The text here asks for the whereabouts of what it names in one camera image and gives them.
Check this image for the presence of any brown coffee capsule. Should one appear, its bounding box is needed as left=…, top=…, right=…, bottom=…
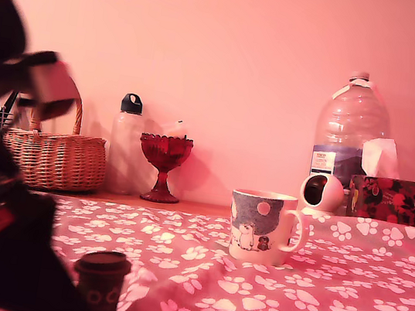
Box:
left=66, top=245, right=134, bottom=311

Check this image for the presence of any white bottle with dark cap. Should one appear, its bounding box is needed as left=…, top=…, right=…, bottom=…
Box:
left=103, top=91, right=153, bottom=197

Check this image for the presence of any red glass goblet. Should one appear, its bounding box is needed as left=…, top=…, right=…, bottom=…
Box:
left=131, top=131, right=196, bottom=207

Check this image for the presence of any small pale packet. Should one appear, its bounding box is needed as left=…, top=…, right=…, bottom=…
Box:
left=161, top=116, right=192, bottom=142

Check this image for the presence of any paw print fleece cloth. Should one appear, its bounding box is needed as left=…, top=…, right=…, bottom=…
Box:
left=0, top=163, right=415, bottom=311

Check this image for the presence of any white cartoon print mug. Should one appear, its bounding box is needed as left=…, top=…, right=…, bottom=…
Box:
left=222, top=185, right=316, bottom=272

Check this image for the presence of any large clear water bottle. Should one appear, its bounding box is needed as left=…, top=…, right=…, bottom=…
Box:
left=306, top=66, right=400, bottom=198

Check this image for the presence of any floral tissue box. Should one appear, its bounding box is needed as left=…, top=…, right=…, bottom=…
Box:
left=345, top=172, right=415, bottom=228

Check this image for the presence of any white tissue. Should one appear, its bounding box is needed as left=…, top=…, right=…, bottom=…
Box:
left=359, top=135, right=406, bottom=181

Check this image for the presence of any wicker basket with handle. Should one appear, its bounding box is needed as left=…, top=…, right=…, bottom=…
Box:
left=0, top=77, right=118, bottom=199

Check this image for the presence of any black utensil handle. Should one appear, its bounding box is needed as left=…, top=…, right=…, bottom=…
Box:
left=1, top=87, right=21, bottom=115

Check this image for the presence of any small white round camera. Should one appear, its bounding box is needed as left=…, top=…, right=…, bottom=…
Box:
left=295, top=170, right=348, bottom=222

